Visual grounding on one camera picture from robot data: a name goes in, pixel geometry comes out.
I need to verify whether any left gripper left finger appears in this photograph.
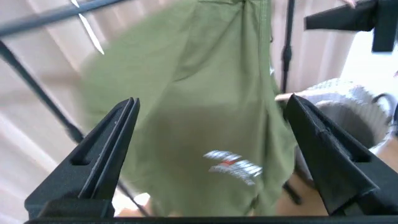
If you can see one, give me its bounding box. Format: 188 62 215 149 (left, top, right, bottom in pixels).
24 97 141 219

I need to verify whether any beige curtain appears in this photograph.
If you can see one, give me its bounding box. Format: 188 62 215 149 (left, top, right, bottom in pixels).
0 0 358 224

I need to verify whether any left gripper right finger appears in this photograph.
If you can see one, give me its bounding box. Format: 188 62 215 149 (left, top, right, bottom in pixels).
285 93 398 217

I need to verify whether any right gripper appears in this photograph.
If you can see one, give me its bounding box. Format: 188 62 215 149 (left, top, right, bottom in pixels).
303 0 398 53

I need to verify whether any green long-sleeved shirt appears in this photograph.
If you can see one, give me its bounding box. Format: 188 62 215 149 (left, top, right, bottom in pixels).
79 0 298 217

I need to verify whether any black clothes rack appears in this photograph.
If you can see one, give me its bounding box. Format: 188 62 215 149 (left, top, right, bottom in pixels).
0 0 303 217

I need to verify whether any white laundry basket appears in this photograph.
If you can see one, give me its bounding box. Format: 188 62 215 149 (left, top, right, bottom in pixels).
294 77 398 182

